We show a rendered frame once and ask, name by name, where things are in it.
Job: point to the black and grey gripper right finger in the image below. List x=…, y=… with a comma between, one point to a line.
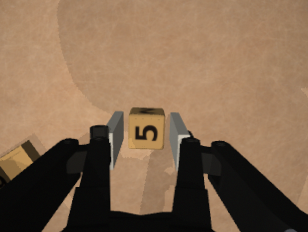
x=254, y=203

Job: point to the tan number cube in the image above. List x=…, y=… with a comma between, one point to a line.
x=4, y=179
x=146, y=128

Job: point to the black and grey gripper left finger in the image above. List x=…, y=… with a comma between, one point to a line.
x=29, y=200

